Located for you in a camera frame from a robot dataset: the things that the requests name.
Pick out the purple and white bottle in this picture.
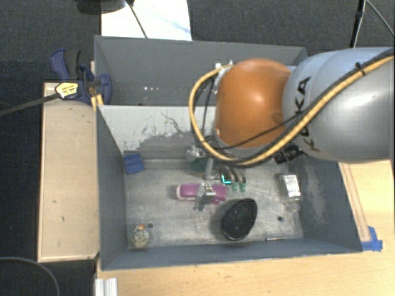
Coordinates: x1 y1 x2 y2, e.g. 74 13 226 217
175 182 228 205

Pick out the grey metal bin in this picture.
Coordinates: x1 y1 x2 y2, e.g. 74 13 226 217
93 35 364 271

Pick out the black oval brush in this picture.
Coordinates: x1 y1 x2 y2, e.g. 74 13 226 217
220 197 259 242

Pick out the beige toy with orange top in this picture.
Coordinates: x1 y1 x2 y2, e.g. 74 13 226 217
129 223 152 249

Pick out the blue sponge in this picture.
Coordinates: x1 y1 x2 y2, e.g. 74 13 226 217
123 152 146 176

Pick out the pale wood board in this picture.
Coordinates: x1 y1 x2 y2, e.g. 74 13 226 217
36 81 101 263

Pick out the black cylinder on white bracket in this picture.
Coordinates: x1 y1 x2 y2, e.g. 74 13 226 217
273 144 302 165

